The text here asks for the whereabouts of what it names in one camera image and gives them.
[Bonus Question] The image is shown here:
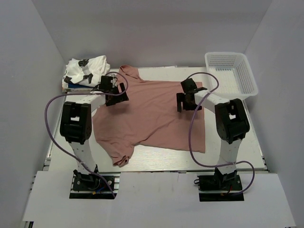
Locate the pink t shirt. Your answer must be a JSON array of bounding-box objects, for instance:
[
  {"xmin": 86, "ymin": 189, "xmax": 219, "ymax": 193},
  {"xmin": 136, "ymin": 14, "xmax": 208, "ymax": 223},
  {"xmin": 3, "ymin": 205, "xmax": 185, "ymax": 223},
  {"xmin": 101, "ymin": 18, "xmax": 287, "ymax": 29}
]
[{"xmin": 92, "ymin": 65, "xmax": 205, "ymax": 167}]

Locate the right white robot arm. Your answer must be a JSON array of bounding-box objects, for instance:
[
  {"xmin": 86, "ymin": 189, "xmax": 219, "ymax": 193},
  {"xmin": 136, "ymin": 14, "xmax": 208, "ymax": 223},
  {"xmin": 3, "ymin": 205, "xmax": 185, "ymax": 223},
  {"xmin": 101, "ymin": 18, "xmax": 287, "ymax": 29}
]
[{"xmin": 176, "ymin": 78, "xmax": 250, "ymax": 190}]

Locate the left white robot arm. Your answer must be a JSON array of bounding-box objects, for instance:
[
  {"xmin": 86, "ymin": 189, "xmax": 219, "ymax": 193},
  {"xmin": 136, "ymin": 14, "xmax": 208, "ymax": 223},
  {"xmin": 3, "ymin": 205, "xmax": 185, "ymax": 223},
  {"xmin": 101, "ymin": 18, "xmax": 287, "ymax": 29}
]
[{"xmin": 59, "ymin": 72, "xmax": 129, "ymax": 190}]

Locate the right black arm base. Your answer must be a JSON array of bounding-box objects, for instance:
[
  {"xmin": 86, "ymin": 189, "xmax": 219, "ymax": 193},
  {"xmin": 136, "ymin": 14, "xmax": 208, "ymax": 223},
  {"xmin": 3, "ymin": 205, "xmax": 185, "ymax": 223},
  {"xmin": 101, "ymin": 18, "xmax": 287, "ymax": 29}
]
[{"xmin": 193, "ymin": 171, "xmax": 244, "ymax": 202}]

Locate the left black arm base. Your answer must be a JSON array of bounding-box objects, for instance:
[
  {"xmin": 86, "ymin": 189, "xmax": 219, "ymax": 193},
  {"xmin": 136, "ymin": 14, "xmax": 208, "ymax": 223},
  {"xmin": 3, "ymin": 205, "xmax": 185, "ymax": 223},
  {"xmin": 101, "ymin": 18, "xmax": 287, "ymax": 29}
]
[{"xmin": 69, "ymin": 170, "xmax": 119, "ymax": 200}]

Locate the white printed folded t shirt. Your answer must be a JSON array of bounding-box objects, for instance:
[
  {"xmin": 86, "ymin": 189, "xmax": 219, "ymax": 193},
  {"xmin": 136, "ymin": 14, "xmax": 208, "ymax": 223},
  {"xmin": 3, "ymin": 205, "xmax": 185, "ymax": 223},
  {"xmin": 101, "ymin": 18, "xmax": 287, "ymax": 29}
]
[{"xmin": 62, "ymin": 56, "xmax": 111, "ymax": 87}]

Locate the blue folded t shirt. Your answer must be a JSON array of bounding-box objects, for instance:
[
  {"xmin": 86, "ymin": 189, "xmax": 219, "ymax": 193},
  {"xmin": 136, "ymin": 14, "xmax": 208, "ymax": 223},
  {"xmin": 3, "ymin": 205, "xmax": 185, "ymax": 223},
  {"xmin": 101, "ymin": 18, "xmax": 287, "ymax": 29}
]
[{"xmin": 62, "ymin": 82, "xmax": 94, "ymax": 92}]

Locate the white plastic basket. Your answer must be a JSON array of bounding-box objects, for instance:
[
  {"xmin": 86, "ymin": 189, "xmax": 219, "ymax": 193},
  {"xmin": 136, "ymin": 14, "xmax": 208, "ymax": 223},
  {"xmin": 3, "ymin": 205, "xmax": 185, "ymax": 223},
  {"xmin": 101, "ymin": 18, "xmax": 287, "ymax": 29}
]
[{"xmin": 205, "ymin": 52, "xmax": 258, "ymax": 100}]

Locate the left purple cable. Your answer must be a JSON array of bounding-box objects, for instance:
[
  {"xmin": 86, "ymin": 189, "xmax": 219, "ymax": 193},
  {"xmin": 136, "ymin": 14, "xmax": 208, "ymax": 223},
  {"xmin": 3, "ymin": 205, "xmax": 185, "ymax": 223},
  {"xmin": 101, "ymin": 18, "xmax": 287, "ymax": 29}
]
[{"xmin": 45, "ymin": 72, "xmax": 130, "ymax": 198}]

